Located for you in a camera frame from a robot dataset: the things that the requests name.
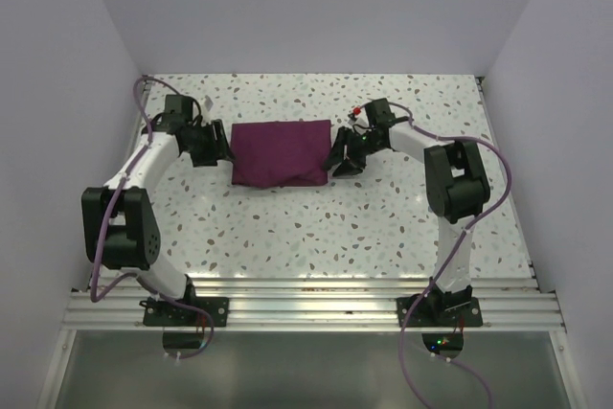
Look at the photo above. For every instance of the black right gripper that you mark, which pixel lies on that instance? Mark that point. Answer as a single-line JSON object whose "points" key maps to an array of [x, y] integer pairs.
{"points": [[345, 137]]}

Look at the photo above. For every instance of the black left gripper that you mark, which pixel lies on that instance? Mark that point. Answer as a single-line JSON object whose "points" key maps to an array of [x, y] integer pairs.
{"points": [[218, 148]]}

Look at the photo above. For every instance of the purple cloth mat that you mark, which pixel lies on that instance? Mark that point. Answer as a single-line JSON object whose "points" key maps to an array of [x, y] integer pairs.
{"points": [[280, 154]]}

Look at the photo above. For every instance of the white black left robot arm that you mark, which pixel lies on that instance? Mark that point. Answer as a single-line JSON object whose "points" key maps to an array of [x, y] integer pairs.
{"points": [[122, 236]]}

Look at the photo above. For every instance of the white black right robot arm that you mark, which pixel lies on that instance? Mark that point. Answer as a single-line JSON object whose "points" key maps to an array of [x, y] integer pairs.
{"points": [[456, 189]]}

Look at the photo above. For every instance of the aluminium frame rail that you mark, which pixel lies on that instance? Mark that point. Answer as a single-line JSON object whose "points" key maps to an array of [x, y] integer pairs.
{"points": [[324, 305]]}

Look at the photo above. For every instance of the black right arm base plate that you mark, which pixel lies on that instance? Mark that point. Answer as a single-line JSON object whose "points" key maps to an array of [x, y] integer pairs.
{"points": [[425, 315]]}

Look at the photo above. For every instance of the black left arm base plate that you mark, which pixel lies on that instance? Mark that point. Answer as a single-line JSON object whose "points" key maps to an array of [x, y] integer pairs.
{"points": [[160, 313]]}

